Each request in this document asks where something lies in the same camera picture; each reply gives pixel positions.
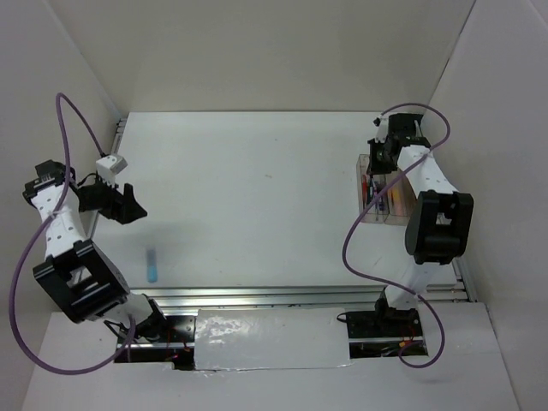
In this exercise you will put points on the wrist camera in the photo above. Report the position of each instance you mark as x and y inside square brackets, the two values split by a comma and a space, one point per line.
[109, 167]
[382, 124]

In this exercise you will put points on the clear container middle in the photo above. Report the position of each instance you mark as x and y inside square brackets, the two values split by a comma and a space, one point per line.
[407, 196]

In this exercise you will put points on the clear container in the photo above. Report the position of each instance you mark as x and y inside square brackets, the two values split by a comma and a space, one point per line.
[361, 169]
[407, 196]

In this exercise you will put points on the red gel pen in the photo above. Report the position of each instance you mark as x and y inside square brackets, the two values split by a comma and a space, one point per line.
[364, 181]

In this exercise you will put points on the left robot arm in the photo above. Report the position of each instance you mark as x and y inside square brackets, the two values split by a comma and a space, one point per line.
[80, 279]

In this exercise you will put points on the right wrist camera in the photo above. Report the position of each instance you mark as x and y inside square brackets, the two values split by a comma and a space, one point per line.
[382, 124]

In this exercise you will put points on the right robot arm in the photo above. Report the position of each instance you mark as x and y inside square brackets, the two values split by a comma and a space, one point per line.
[438, 227]

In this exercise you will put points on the clear container left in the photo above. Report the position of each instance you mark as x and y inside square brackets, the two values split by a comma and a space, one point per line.
[361, 169]

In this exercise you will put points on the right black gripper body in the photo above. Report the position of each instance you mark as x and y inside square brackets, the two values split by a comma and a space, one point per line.
[380, 163]

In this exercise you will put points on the blue gel pen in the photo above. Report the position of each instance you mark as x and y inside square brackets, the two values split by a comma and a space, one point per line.
[380, 202]

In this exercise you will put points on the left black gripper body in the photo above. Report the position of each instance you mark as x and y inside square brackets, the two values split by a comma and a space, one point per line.
[92, 199]

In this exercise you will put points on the aluminium frame rail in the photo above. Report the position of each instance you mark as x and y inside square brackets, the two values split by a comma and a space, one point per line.
[223, 298]

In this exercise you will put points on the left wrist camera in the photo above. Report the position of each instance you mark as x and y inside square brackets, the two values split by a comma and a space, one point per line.
[109, 167]

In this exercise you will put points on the blue cap highlighter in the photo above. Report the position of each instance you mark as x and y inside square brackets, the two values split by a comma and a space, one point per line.
[151, 265]

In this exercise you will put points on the yellow cap highlighter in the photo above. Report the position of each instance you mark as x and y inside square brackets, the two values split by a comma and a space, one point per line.
[401, 207]

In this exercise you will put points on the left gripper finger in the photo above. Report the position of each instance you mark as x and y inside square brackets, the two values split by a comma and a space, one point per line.
[128, 213]
[129, 201]

